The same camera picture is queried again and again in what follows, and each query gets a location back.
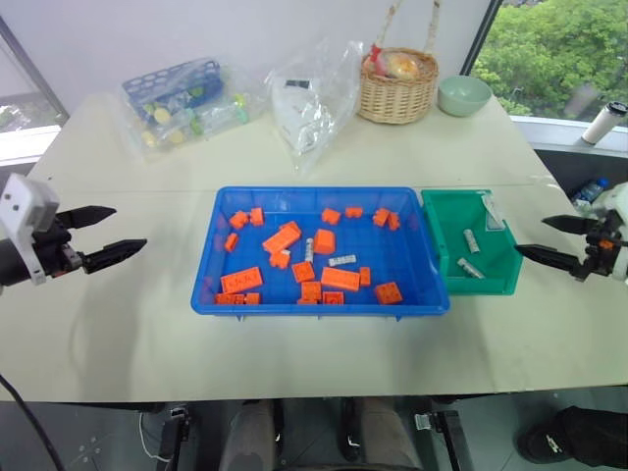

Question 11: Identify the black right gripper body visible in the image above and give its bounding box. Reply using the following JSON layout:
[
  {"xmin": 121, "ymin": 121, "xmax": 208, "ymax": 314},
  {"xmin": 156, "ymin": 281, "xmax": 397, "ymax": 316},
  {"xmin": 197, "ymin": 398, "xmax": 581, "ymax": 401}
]
[{"xmin": 571, "ymin": 210, "xmax": 623, "ymax": 284}]

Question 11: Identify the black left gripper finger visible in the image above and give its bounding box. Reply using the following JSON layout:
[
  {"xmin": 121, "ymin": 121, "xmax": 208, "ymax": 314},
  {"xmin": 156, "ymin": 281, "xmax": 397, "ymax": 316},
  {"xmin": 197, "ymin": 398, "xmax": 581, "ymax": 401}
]
[
  {"xmin": 56, "ymin": 205, "xmax": 119, "ymax": 230},
  {"xmin": 80, "ymin": 237, "xmax": 149, "ymax": 275}
]

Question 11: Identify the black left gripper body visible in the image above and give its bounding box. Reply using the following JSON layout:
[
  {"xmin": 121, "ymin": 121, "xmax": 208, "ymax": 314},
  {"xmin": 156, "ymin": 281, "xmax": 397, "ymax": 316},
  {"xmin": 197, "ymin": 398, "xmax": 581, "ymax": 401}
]
[{"xmin": 30, "ymin": 214, "xmax": 92, "ymax": 282}]

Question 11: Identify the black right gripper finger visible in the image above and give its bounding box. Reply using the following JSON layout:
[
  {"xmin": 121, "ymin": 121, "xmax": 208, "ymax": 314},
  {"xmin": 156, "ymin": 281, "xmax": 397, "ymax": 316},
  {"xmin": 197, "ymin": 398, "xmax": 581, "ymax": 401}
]
[
  {"xmin": 541, "ymin": 214, "xmax": 602, "ymax": 236},
  {"xmin": 514, "ymin": 243, "xmax": 588, "ymax": 277}
]

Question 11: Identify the clear water bottle blue label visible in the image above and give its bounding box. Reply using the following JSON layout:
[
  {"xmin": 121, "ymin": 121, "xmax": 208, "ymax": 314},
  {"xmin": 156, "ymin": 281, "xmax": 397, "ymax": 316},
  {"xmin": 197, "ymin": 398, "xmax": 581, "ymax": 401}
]
[{"xmin": 570, "ymin": 177, "xmax": 610, "ymax": 213}]

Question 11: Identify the green plastic bin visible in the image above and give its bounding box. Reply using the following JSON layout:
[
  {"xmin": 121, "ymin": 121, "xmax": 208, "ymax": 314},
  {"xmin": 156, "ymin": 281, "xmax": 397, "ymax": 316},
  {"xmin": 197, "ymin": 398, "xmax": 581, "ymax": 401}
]
[{"xmin": 420, "ymin": 188, "xmax": 525, "ymax": 297}]

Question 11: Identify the clear label card on bin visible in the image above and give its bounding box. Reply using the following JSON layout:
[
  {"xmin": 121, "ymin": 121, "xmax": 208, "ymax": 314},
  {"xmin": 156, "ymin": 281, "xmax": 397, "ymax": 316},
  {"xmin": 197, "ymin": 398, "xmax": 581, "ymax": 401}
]
[{"xmin": 481, "ymin": 192, "xmax": 508, "ymax": 233}]

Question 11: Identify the clear bag of tubes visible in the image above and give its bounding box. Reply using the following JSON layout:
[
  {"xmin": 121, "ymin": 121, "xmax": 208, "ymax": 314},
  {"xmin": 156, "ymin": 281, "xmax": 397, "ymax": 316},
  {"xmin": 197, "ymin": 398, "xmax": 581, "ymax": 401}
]
[{"xmin": 119, "ymin": 55, "xmax": 267, "ymax": 164}]

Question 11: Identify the white bottle with black cap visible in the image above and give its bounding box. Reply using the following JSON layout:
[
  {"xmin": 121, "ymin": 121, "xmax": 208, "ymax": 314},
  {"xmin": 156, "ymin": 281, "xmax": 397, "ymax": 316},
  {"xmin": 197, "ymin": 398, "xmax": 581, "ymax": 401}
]
[{"xmin": 580, "ymin": 100, "xmax": 628, "ymax": 146}]

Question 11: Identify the blue test tube rack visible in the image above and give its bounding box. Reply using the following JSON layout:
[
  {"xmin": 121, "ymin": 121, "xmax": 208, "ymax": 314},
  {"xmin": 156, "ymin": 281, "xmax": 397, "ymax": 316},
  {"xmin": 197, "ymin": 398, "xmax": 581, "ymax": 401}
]
[{"xmin": 121, "ymin": 57, "xmax": 228, "ymax": 122}]

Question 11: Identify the pale green bowl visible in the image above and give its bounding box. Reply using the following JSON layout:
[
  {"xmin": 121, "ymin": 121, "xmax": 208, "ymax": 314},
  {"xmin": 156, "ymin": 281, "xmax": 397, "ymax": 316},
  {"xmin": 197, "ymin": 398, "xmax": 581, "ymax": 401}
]
[{"xmin": 437, "ymin": 74, "xmax": 494, "ymax": 119}]

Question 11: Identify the blue plastic tray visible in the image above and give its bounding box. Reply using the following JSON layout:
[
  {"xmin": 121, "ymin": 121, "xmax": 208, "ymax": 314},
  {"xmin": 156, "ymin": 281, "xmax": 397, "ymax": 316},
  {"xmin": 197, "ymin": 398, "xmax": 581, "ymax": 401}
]
[{"xmin": 189, "ymin": 184, "xmax": 451, "ymax": 318}]

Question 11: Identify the black shoe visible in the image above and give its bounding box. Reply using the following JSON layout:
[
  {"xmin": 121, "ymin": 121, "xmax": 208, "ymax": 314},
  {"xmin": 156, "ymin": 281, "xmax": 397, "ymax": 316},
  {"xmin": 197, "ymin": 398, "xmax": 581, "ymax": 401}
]
[{"xmin": 516, "ymin": 405, "xmax": 628, "ymax": 465}]

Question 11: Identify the large smooth orange block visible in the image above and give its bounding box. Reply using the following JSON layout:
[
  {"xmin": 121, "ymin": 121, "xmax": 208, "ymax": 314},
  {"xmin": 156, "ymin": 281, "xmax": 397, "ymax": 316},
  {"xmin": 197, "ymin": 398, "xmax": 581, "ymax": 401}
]
[{"xmin": 312, "ymin": 228, "xmax": 338, "ymax": 256}]

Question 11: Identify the grey rounded leg shape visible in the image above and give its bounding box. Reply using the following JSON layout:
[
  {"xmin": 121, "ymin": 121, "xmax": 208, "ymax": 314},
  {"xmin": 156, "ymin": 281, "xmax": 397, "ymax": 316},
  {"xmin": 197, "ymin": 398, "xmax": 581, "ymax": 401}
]
[
  {"xmin": 217, "ymin": 398, "xmax": 277, "ymax": 471},
  {"xmin": 359, "ymin": 395, "xmax": 424, "ymax": 471}
]

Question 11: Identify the wrapped bread in basket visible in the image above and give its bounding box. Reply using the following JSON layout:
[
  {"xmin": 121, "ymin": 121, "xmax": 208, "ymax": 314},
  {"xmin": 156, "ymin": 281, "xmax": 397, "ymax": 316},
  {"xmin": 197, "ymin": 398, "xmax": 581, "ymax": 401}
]
[{"xmin": 385, "ymin": 50, "xmax": 424, "ymax": 80}]

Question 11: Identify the red item in basket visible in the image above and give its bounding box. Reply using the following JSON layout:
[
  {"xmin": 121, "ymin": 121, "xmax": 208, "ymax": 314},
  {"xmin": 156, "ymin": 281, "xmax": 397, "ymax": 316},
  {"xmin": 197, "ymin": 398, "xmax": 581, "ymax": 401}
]
[{"xmin": 366, "ymin": 42, "xmax": 390, "ymax": 76}]

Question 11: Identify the clear plastic bag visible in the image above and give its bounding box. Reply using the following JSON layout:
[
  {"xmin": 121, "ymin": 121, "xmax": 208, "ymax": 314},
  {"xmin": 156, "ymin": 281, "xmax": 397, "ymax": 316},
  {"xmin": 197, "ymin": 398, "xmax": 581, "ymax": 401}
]
[{"xmin": 263, "ymin": 37, "xmax": 365, "ymax": 174}]

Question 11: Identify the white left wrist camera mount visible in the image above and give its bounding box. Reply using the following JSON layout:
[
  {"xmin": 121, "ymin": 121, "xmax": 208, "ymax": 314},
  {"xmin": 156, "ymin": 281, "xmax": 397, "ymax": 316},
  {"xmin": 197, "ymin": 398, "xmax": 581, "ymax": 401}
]
[{"xmin": 0, "ymin": 173, "xmax": 62, "ymax": 287}]

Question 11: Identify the dark window frame post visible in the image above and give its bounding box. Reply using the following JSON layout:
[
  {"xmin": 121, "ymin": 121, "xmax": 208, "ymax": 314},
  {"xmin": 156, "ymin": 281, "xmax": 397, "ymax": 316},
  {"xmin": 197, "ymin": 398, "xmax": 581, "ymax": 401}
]
[
  {"xmin": 459, "ymin": 0, "xmax": 505, "ymax": 78},
  {"xmin": 0, "ymin": 14, "xmax": 71, "ymax": 130}
]

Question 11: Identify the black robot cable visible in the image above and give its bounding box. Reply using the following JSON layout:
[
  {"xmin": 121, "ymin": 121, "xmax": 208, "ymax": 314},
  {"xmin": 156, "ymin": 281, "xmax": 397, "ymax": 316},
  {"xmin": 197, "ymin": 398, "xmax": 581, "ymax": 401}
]
[{"xmin": 0, "ymin": 372, "xmax": 67, "ymax": 471}]

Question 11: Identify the black table frame leg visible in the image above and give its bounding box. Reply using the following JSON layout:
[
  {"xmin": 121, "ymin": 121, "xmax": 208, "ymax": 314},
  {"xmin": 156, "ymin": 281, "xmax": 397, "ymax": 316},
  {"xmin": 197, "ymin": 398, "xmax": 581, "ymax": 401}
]
[
  {"xmin": 413, "ymin": 408, "xmax": 476, "ymax": 471},
  {"xmin": 155, "ymin": 400, "xmax": 191, "ymax": 471}
]

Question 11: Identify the thin white cable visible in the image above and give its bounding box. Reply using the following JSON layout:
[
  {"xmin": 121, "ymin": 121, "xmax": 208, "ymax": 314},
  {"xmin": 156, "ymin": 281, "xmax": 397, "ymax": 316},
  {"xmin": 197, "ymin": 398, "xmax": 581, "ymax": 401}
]
[{"xmin": 138, "ymin": 410, "xmax": 169, "ymax": 463}]

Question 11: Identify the wicker basket with handle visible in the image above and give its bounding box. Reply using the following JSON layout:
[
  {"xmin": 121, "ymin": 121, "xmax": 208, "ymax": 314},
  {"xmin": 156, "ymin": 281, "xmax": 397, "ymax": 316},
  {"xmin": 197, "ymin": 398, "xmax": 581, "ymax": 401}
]
[{"xmin": 359, "ymin": 0, "xmax": 441, "ymax": 126}]

